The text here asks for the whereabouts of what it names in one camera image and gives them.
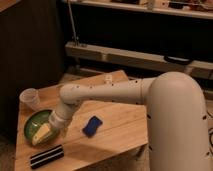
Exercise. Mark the black white-striped eraser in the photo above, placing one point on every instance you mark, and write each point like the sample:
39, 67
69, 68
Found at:
46, 157

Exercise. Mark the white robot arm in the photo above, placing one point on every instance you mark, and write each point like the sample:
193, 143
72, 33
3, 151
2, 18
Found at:
175, 103

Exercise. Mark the blue sponge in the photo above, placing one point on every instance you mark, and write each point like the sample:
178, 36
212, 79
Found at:
92, 125

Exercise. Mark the yellow sponge wedge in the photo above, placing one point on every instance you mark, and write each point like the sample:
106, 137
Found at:
43, 132

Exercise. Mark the small white block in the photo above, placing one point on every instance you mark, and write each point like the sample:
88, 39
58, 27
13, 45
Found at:
108, 79

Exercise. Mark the clear plastic cup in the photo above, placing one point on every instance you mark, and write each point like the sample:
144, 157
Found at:
30, 97

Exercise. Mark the metal stand pole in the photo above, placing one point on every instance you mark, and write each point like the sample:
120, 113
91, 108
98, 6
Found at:
75, 37

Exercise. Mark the upper wooden shelf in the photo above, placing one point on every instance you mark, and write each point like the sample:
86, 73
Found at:
150, 8

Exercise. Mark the black handle on rail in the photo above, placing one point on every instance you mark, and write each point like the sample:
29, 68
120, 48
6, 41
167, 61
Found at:
177, 60

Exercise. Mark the wooden shelf rail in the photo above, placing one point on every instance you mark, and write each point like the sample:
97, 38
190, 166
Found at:
138, 59

